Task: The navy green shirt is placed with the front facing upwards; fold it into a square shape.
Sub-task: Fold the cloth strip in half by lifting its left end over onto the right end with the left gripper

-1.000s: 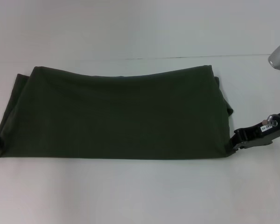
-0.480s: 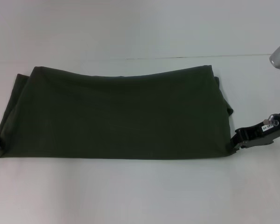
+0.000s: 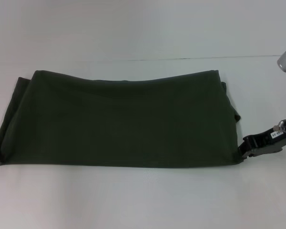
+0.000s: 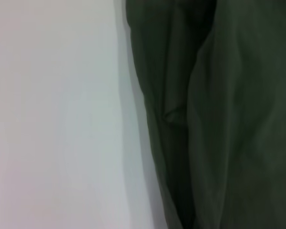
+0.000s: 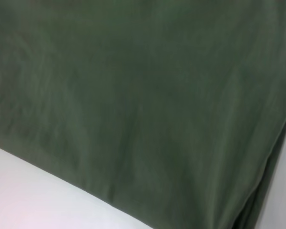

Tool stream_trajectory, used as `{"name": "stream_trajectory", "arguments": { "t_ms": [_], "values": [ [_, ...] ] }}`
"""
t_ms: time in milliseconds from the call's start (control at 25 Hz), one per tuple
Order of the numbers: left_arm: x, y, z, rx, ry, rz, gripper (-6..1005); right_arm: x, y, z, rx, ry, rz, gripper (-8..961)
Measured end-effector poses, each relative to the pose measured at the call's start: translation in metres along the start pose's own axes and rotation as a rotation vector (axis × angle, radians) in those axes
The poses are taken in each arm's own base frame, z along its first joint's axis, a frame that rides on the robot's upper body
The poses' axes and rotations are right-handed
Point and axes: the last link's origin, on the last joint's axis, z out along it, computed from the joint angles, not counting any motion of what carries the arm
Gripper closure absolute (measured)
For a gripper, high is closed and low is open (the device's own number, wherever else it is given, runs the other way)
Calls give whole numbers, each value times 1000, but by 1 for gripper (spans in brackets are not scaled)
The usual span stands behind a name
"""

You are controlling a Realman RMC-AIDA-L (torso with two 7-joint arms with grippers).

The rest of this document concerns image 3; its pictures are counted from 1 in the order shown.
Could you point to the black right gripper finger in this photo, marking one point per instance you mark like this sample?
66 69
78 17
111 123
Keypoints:
242 152

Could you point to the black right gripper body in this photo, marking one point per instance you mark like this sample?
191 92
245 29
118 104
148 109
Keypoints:
269 142

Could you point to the dark green FREE t-shirt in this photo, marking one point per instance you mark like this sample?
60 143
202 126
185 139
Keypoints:
121 119

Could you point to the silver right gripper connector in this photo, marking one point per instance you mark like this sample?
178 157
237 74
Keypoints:
282 126

